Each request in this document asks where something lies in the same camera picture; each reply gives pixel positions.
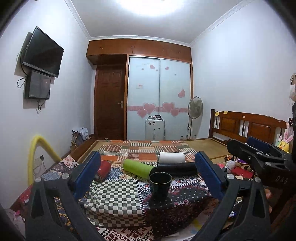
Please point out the green checked cloth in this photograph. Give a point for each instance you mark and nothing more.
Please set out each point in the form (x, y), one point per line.
(113, 199)

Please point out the yellow plush toy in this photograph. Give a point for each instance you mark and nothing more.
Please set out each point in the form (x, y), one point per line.
(285, 144)

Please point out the small white plastic bottle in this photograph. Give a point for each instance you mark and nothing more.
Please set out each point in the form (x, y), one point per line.
(230, 165)

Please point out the standing fan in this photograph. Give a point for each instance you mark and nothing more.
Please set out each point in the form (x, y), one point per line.
(195, 109)

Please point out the dark green cup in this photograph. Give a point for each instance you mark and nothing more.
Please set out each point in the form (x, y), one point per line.
(160, 185)

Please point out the wall-mounted television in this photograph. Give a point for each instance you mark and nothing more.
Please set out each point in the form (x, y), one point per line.
(42, 52)

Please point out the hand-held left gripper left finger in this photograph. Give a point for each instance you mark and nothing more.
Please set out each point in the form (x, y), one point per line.
(89, 172)

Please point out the black bottle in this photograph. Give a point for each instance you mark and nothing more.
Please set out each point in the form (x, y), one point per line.
(177, 169)

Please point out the wooden door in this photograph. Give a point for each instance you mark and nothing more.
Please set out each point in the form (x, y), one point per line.
(110, 104)

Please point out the wall socket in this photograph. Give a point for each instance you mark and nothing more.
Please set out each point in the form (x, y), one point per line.
(39, 159)

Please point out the wooden bed headboard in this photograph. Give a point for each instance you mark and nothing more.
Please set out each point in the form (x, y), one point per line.
(245, 126)

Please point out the ceiling light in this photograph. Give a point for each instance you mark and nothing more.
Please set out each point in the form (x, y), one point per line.
(150, 7)

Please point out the red bottle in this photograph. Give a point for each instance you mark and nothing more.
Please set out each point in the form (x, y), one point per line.
(103, 170)

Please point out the wooden wardrobe with sliding doors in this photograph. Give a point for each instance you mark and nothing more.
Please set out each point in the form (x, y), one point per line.
(159, 97)

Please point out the pile of clothes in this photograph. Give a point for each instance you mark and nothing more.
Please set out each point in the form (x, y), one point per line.
(79, 136)

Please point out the yellow foam tube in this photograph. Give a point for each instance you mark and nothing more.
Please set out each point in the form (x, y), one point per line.
(45, 146)

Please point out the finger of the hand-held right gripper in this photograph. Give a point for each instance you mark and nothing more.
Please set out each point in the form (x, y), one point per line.
(242, 149)
(261, 143)

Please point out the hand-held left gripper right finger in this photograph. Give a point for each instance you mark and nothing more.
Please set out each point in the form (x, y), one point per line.
(207, 173)

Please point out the green bottle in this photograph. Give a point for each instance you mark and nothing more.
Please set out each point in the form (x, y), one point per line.
(137, 168)

